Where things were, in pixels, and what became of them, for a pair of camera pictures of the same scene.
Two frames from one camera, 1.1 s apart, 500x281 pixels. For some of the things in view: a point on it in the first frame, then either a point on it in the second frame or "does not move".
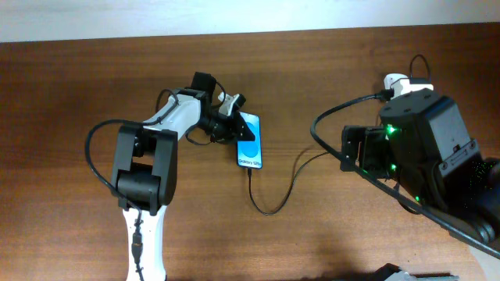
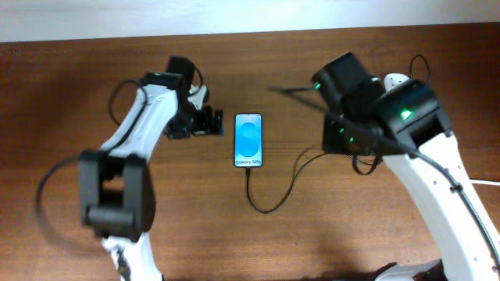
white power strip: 400,83 does not move
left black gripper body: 216,123 → 189,120
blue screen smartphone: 249,152 does not move
